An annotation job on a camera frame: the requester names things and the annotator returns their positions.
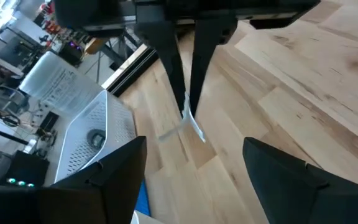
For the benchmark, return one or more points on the black aluminium table frame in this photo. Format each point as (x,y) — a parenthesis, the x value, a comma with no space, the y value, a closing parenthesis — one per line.
(129,73)

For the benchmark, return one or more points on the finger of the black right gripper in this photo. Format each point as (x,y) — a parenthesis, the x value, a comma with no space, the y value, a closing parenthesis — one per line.
(207,46)
(166,56)

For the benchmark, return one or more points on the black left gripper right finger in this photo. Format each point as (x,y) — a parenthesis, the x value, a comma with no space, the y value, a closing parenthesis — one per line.
(284,193)

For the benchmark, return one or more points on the white perforated plastic basket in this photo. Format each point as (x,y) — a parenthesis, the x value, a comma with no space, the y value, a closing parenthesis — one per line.
(117,124)

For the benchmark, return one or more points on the black device with green lights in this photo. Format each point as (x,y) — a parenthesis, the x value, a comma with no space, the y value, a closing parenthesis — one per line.
(26,168)

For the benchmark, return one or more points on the white plastic bin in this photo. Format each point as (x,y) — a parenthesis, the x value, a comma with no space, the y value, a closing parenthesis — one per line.
(141,219)

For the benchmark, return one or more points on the blue plastic basket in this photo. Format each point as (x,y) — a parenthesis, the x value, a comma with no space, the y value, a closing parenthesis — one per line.
(143,199)

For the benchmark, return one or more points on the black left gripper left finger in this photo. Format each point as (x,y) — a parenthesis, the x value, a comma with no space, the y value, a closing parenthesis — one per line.
(120,186)

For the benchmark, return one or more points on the white adhesive bandage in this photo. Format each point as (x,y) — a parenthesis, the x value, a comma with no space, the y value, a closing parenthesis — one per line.
(193,121)

